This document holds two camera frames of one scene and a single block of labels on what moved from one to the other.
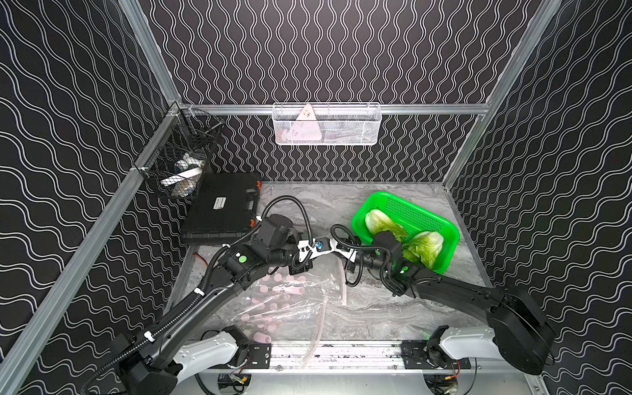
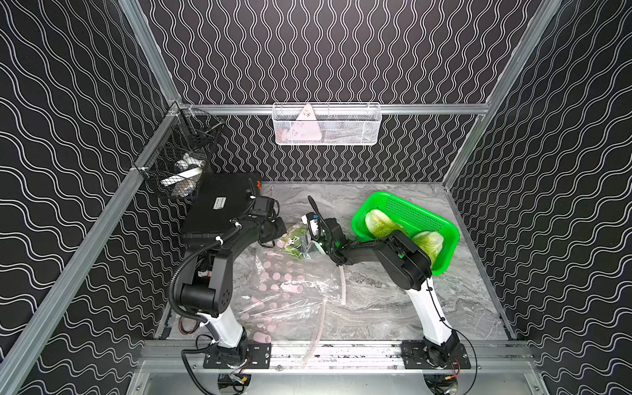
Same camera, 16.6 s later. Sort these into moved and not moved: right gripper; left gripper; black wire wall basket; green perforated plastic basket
Moved: left gripper; right gripper
Not moved: black wire wall basket; green perforated plastic basket
